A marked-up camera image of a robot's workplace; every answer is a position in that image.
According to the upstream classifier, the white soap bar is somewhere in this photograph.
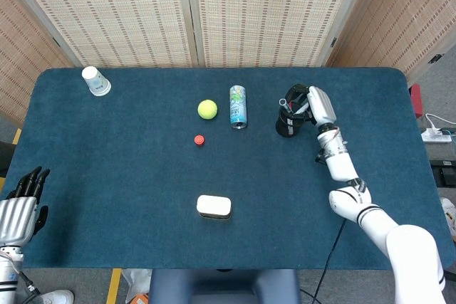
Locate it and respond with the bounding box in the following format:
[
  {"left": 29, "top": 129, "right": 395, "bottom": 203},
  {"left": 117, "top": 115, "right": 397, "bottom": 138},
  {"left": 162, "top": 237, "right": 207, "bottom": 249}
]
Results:
[{"left": 196, "top": 194, "right": 232, "bottom": 220}]

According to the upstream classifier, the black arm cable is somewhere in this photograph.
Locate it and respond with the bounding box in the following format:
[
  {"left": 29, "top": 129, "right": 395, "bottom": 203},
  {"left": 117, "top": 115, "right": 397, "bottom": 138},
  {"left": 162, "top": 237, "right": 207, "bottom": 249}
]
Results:
[
  {"left": 301, "top": 218, "right": 347, "bottom": 304},
  {"left": 18, "top": 271, "right": 41, "bottom": 297}
]

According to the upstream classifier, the white plastic bag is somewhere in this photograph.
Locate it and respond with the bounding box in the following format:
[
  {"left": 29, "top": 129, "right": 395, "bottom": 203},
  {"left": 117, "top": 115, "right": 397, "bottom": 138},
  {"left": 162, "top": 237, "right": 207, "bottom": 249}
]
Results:
[{"left": 121, "top": 268, "right": 153, "bottom": 304}]

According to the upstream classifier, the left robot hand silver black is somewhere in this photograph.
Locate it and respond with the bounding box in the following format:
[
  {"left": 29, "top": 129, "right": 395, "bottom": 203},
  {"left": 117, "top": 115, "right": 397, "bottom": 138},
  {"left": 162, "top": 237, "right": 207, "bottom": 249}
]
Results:
[{"left": 0, "top": 166, "right": 51, "bottom": 248}]

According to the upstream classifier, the red box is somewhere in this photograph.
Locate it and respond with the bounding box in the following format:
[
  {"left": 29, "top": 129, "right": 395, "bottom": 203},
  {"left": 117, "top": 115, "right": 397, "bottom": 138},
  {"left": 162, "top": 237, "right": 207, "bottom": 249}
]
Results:
[{"left": 409, "top": 83, "right": 423, "bottom": 118}]

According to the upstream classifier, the white power strip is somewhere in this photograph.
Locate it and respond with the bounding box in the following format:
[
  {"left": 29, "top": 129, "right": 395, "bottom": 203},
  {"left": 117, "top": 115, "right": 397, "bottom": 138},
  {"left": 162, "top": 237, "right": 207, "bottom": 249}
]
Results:
[{"left": 421, "top": 129, "right": 452, "bottom": 144}]

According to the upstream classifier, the black metal stand base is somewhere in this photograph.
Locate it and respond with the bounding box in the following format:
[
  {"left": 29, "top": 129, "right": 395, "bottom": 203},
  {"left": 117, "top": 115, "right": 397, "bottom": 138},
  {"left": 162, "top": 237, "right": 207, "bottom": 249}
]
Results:
[{"left": 429, "top": 159, "right": 456, "bottom": 188}]

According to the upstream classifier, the white power cable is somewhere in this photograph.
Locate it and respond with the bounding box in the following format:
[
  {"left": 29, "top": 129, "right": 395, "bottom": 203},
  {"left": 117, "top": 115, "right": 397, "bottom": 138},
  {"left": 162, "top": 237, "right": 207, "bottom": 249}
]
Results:
[{"left": 425, "top": 112, "right": 456, "bottom": 135}]

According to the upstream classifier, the woven folding screen panel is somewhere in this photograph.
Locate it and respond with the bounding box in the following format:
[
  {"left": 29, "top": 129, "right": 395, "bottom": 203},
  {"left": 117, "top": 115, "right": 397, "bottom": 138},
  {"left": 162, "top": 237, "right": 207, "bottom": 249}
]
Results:
[
  {"left": 184, "top": 0, "right": 388, "bottom": 68},
  {"left": 326, "top": 0, "right": 456, "bottom": 86},
  {"left": 0, "top": 0, "right": 74, "bottom": 130},
  {"left": 0, "top": 0, "right": 199, "bottom": 68}
]

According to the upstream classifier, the blue table cloth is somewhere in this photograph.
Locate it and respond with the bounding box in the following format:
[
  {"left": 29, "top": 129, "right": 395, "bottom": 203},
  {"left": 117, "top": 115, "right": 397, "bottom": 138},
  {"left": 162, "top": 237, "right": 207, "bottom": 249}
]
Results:
[{"left": 6, "top": 66, "right": 456, "bottom": 271}]

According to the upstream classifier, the white paper cup stack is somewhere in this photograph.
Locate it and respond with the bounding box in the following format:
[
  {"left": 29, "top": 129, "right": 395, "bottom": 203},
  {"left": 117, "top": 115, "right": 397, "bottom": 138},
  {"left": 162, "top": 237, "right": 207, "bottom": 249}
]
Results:
[{"left": 81, "top": 65, "right": 112, "bottom": 97}]

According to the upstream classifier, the black cup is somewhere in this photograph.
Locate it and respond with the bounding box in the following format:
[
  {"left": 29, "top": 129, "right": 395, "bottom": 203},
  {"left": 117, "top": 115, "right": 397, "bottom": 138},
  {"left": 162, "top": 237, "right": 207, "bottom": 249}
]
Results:
[{"left": 275, "top": 103, "right": 304, "bottom": 139}]

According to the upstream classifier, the white shoe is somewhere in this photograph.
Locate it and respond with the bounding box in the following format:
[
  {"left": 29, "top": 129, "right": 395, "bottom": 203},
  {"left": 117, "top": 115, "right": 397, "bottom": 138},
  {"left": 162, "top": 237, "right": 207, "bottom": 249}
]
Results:
[{"left": 440, "top": 196, "right": 456, "bottom": 237}]

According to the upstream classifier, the light blue drink can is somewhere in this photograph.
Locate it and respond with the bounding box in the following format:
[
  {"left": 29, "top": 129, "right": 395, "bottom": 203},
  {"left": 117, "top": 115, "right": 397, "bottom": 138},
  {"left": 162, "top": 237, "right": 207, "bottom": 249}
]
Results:
[{"left": 229, "top": 85, "right": 248, "bottom": 130}]

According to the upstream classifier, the yellow tennis ball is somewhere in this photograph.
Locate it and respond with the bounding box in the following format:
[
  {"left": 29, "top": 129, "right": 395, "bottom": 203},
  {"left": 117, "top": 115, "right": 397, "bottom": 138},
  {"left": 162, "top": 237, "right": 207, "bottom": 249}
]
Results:
[{"left": 197, "top": 99, "right": 219, "bottom": 120}]

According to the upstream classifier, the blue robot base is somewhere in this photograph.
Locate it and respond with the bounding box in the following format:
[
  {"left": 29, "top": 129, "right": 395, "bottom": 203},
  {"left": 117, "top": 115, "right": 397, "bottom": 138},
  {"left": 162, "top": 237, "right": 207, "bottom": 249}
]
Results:
[{"left": 148, "top": 268, "right": 302, "bottom": 304}]

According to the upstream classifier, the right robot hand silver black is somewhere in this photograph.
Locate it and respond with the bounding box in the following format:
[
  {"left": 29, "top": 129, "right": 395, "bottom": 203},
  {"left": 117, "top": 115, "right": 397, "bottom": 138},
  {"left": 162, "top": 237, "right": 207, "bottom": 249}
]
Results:
[{"left": 284, "top": 83, "right": 338, "bottom": 128}]

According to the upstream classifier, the white sneaker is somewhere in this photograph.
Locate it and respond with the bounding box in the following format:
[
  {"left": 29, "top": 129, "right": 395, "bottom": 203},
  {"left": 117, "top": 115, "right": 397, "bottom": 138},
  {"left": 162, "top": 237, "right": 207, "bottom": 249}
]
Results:
[{"left": 38, "top": 289, "right": 76, "bottom": 304}]

